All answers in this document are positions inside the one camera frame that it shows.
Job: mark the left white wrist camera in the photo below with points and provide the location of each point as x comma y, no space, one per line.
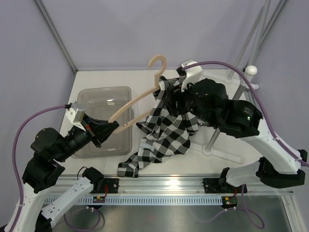
75,113

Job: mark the corner frame post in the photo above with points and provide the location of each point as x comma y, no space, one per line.
54,32
261,30

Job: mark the white slotted cable duct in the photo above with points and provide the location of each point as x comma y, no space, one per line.
150,200

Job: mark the aluminium mounting rail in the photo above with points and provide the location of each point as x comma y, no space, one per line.
165,185

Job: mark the white garment rack stand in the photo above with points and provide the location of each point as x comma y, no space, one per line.
241,121

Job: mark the beige wooden hanger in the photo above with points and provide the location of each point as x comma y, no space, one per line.
156,87

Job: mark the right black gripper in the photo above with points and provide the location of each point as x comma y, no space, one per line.
174,94

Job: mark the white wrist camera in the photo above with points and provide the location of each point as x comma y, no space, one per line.
75,113
191,75

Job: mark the black white checkered shirt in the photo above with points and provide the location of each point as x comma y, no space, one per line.
165,135

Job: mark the right corner frame post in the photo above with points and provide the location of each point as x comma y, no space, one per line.
261,30

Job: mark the left corner frame post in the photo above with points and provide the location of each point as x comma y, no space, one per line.
54,32

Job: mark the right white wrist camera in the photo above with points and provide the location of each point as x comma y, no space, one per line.
191,75

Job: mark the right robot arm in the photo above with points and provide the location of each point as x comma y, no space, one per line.
209,102

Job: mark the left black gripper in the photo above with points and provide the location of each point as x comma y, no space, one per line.
96,128

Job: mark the clear plastic bin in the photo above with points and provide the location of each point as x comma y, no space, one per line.
102,103

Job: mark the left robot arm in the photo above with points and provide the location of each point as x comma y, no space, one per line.
43,170

